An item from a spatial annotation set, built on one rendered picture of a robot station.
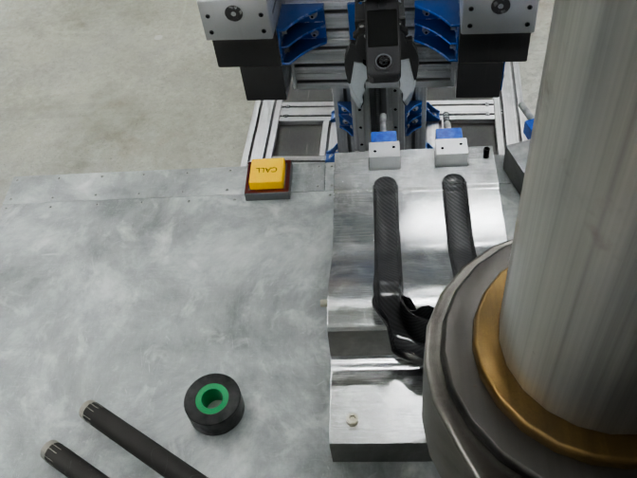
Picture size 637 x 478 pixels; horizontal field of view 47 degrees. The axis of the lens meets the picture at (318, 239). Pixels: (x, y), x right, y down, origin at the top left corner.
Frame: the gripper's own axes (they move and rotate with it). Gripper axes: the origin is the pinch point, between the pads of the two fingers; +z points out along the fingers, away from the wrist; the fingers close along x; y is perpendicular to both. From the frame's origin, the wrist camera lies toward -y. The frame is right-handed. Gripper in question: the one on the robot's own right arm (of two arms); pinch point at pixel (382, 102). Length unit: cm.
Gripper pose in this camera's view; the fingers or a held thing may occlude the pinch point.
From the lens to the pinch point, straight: 112.9
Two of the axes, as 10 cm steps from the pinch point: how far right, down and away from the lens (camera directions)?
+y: 0.3, -7.7, 6.3
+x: -9.9, 0.4, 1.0
